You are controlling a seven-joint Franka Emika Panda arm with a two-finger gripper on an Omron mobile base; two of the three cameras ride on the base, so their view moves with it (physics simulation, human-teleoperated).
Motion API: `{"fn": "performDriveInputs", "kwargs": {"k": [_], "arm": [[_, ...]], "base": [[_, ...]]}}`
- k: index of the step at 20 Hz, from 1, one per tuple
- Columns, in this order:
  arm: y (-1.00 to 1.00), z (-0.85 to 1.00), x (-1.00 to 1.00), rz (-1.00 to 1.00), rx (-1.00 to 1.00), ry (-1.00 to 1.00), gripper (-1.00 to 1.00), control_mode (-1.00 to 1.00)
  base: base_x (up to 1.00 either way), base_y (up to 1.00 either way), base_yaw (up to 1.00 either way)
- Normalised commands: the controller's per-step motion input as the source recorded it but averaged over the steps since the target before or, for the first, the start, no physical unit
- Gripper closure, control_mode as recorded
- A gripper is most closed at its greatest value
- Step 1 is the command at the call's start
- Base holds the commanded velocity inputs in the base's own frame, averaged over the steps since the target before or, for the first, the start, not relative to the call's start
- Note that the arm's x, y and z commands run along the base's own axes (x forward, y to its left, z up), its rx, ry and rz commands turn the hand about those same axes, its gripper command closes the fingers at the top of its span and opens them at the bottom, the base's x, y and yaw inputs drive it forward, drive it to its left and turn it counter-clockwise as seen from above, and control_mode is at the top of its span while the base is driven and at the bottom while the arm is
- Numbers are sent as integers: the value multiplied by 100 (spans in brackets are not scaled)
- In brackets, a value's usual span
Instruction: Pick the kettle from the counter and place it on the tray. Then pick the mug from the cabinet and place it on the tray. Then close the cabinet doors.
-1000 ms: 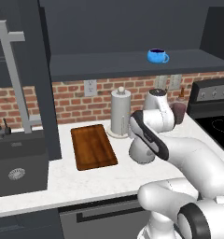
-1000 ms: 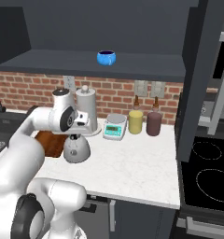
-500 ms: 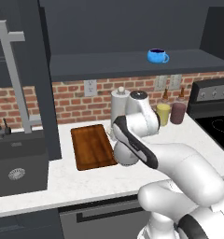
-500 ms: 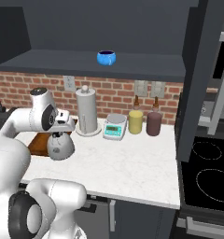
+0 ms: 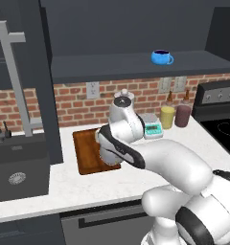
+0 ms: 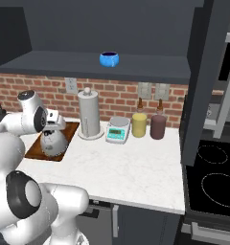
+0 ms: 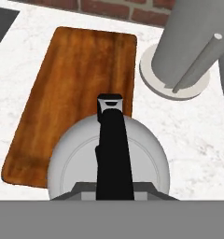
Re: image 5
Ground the dark cabinet door with handle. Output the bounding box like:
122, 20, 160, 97
22, 0, 64, 166

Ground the black sink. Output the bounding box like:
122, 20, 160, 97
0, 132, 52, 204

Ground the dark red sauce bottle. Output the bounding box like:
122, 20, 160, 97
173, 89, 193, 129

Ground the black stove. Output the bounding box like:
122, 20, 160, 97
191, 78, 230, 161

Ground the dark open wall cabinet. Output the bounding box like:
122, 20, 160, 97
39, 0, 230, 85

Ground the grey drawer front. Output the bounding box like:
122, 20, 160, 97
59, 202, 157, 245

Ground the wooden tray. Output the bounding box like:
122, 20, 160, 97
71, 127, 123, 176

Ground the white kitchen scale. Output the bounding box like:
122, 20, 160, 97
140, 112, 165, 141

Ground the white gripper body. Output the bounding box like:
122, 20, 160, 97
99, 146, 123, 167

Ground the black drawer handle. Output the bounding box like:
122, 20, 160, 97
78, 211, 148, 230

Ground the white wall outlet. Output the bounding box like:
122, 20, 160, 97
157, 77, 173, 95
85, 81, 101, 100
172, 75, 188, 93

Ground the yellow sauce bottle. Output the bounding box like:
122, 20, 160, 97
159, 90, 176, 130

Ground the dark base cabinet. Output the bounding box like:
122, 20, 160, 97
0, 212, 67, 245

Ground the grey bar door handle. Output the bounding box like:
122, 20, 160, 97
0, 20, 45, 139

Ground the blue mug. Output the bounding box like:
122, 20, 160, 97
150, 49, 175, 66

